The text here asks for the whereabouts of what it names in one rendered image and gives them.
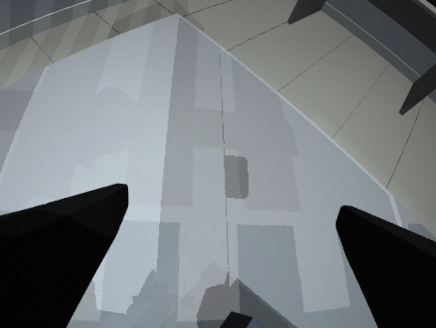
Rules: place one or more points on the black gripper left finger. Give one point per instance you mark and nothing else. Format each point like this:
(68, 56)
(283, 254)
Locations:
(49, 255)

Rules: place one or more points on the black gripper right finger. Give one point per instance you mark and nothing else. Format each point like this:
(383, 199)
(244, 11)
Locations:
(395, 268)

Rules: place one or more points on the black open box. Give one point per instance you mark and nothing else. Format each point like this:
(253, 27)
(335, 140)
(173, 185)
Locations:
(236, 320)

